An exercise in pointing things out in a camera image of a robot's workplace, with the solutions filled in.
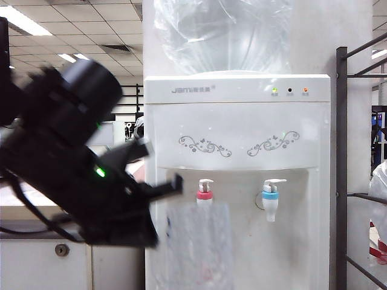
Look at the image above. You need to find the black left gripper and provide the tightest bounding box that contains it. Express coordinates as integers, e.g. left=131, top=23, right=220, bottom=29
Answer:
left=81, top=173, right=184, bottom=249

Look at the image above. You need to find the clear plastic mug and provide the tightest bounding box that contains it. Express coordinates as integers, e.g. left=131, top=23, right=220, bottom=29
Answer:
left=165, top=201, right=235, bottom=290

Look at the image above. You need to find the red hot water tap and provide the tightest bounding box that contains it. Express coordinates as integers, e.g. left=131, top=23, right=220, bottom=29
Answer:
left=195, top=178, right=215, bottom=207

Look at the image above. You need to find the blue cold water tap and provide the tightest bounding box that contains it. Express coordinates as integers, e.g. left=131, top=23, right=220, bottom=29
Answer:
left=260, top=178, right=287, bottom=223

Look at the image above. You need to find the white water dispenser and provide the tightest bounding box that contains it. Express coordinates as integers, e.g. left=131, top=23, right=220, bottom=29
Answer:
left=143, top=69, right=331, bottom=290

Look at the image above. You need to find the clear plastic-wrapped water jug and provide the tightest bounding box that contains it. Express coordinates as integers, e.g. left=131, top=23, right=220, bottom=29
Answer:
left=152, top=0, right=293, bottom=76

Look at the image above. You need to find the white cabinet counter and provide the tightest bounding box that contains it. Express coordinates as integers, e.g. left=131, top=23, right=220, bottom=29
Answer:
left=0, top=156, right=146, bottom=290

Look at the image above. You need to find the round metal drawer lock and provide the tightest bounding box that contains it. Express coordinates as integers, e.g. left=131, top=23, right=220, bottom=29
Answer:
left=54, top=243, right=70, bottom=258

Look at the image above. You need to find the white box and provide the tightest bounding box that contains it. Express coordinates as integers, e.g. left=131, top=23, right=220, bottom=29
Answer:
left=90, top=120, right=126, bottom=149

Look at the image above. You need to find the ceiling air vent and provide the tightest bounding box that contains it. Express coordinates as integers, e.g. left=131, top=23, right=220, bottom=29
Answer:
left=100, top=44, right=134, bottom=55

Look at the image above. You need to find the black computer monitor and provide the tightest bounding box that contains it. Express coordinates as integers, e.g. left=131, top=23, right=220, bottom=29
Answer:
left=0, top=16, right=13, bottom=127

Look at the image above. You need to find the wide ceiling light panel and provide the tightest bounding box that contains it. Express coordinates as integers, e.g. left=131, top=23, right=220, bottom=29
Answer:
left=0, top=5, right=53, bottom=36

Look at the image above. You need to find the black metal rack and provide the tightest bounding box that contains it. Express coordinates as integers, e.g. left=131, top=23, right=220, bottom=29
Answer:
left=335, top=31, right=387, bottom=290

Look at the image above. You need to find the red white striped bag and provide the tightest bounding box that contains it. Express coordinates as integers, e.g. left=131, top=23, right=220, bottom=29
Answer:
left=368, top=219, right=387, bottom=266

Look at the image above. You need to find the white translucent plastic bag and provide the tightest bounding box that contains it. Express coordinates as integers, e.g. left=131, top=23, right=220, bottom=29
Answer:
left=368, top=159, right=387, bottom=218

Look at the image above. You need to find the blue-lit screen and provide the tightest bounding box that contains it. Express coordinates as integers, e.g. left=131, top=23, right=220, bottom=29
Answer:
left=370, top=105, right=387, bottom=146

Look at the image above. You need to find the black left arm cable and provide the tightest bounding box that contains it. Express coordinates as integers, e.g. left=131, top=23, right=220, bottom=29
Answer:
left=0, top=169, right=87, bottom=244

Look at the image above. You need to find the black wall shelf frame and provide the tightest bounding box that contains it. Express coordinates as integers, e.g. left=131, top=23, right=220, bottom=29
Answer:
left=114, top=83, right=145, bottom=121

